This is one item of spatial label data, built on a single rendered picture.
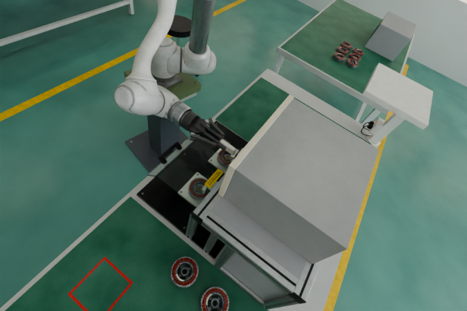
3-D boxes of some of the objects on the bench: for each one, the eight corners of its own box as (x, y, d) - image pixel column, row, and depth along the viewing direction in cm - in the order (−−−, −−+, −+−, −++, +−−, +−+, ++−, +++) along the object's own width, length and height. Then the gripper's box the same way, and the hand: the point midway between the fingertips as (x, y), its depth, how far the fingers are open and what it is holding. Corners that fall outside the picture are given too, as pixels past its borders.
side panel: (213, 265, 109) (228, 246, 84) (217, 259, 110) (233, 239, 85) (267, 309, 103) (299, 304, 78) (270, 303, 105) (303, 294, 80)
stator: (183, 252, 109) (183, 250, 106) (203, 269, 107) (203, 267, 104) (165, 275, 102) (165, 274, 99) (185, 294, 100) (186, 293, 97)
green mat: (215, 119, 160) (215, 119, 159) (260, 77, 196) (260, 77, 196) (347, 208, 140) (347, 208, 140) (370, 144, 177) (371, 144, 177)
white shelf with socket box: (323, 139, 169) (365, 90, 134) (339, 111, 191) (379, 62, 156) (371, 169, 162) (428, 125, 127) (381, 136, 184) (433, 91, 149)
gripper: (195, 115, 106) (241, 147, 101) (174, 133, 98) (223, 169, 93) (197, 103, 100) (246, 136, 95) (175, 121, 92) (226, 157, 87)
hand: (227, 147), depth 95 cm, fingers closed
